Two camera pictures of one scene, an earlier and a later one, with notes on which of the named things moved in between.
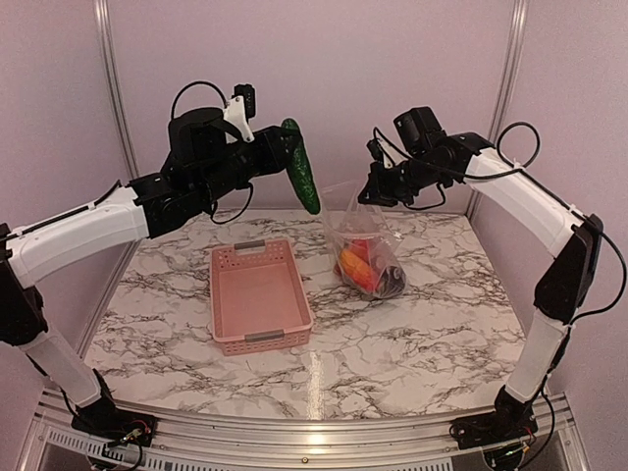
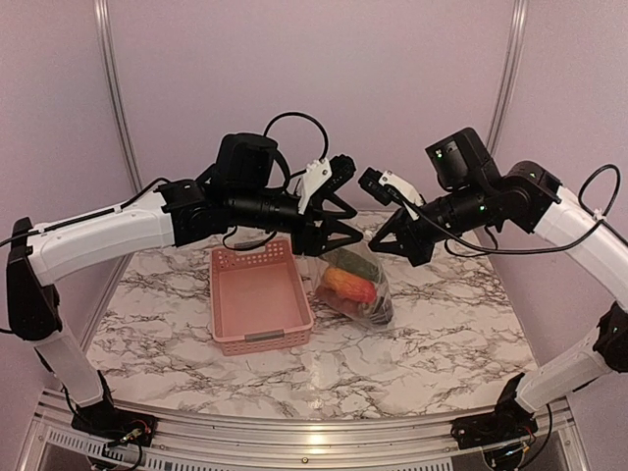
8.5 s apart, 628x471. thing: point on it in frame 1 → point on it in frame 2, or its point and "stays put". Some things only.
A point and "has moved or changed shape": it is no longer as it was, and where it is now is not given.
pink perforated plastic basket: [258, 300] stays put
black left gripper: [272, 140] → [312, 236]
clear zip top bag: [367, 257] has moved or changed shape
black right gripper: [378, 190] → [417, 248]
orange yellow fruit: [361, 274] → [348, 285]
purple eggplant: [391, 282] → [383, 312]
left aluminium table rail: [109, 297] stays put
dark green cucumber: [300, 171] → [352, 263]
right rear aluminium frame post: [505, 81] stays put
